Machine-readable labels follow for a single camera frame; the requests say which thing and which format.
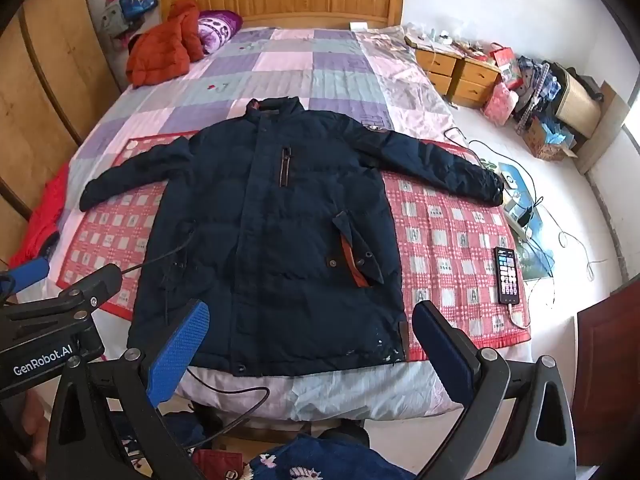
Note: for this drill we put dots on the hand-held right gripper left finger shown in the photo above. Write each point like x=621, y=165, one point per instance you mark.
x=179, y=352

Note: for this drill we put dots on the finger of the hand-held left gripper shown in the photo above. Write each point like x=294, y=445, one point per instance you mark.
x=27, y=270
x=92, y=282

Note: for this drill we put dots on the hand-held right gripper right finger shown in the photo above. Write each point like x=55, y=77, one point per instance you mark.
x=440, y=350

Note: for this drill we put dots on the navy puffer jacket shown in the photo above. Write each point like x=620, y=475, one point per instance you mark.
x=280, y=240

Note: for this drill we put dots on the red cloth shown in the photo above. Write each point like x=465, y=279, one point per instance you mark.
x=42, y=220

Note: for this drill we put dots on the black smartphone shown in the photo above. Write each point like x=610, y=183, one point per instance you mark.
x=509, y=275

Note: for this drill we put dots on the red patterned mat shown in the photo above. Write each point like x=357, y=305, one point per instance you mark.
x=440, y=220

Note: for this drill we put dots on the blue floor poster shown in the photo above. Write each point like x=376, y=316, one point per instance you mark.
x=537, y=255

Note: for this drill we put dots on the white power strip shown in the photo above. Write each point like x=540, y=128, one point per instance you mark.
x=519, y=216

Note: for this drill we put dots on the person's navy patterned sweater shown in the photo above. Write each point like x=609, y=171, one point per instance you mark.
x=325, y=460

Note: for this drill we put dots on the wooden wardrobe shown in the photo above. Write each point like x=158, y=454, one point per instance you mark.
x=40, y=100

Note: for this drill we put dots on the brown wooden door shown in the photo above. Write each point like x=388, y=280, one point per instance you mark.
x=610, y=370

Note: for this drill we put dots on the cardboard box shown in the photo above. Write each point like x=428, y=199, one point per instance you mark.
x=542, y=142

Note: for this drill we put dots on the orange puffer jacket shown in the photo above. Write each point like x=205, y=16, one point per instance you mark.
x=160, y=50

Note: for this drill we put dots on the pink bag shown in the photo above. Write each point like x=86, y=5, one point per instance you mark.
x=500, y=102

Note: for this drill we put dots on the grey hanging bag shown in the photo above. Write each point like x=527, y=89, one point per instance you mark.
x=114, y=19

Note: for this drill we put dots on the wooden nightstand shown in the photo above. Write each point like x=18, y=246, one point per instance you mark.
x=475, y=82
x=436, y=67

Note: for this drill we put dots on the purple patterned pillow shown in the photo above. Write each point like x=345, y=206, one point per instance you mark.
x=217, y=27

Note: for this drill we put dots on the red gift bag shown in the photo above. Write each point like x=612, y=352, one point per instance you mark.
x=502, y=62

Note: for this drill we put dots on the checkered pastel bedsheet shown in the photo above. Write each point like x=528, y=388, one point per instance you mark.
x=300, y=60

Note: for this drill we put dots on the clutter on nightstand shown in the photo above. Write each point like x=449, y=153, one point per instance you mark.
x=445, y=40

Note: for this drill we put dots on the white wall socket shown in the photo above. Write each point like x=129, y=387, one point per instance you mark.
x=358, y=25

